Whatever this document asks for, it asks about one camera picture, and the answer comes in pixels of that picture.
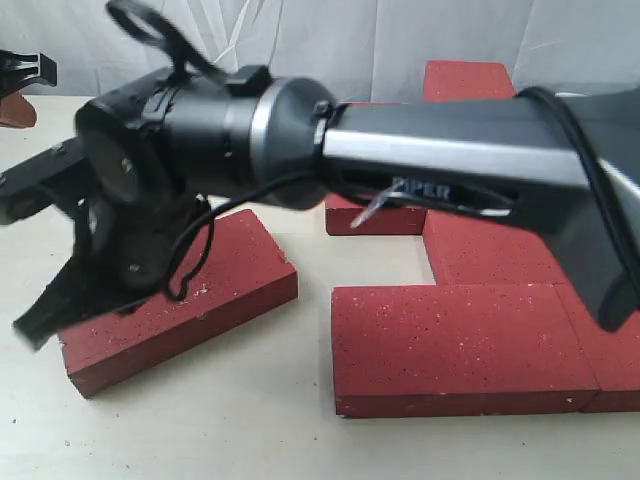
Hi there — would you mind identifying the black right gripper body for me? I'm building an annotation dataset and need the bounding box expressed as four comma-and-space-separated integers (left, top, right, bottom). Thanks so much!
12, 189, 210, 351

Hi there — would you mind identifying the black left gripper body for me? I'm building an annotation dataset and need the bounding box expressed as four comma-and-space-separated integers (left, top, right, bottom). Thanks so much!
0, 50, 56, 95

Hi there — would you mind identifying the red brick large front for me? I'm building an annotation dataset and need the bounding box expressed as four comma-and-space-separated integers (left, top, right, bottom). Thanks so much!
325, 194, 426, 236

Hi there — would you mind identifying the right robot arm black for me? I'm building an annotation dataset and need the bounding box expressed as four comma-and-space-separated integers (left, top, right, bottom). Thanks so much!
1, 66, 639, 349

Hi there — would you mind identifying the white backdrop cloth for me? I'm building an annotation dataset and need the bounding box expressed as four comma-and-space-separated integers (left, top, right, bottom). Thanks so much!
1, 0, 639, 101

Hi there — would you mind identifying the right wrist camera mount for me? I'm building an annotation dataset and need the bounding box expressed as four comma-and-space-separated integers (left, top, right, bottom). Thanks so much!
1, 138, 92, 226

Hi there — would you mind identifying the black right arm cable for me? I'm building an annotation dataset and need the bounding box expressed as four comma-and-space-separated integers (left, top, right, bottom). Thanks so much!
105, 0, 640, 304

